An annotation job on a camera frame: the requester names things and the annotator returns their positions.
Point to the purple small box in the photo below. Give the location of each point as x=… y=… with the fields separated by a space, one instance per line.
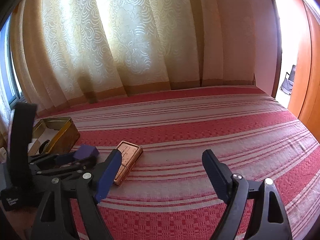
x=85 y=151

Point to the gold metal tin box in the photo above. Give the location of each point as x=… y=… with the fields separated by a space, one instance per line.
x=53 y=136

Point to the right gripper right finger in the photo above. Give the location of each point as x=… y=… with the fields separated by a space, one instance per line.
x=268 y=218

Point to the red striped bedspread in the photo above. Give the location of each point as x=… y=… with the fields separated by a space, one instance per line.
x=167 y=194

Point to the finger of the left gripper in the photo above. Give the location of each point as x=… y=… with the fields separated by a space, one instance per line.
x=64 y=159
x=86 y=163

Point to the dark folding chair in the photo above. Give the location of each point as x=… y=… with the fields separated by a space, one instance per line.
x=287 y=84

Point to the copper metal case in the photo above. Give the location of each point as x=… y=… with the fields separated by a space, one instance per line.
x=130 y=154

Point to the cream patterned curtain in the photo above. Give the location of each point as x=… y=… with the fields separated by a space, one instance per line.
x=71 y=52

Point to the window frame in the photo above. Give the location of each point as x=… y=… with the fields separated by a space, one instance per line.
x=9 y=81

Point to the wooden door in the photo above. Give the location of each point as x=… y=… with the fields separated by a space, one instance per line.
x=299 y=28

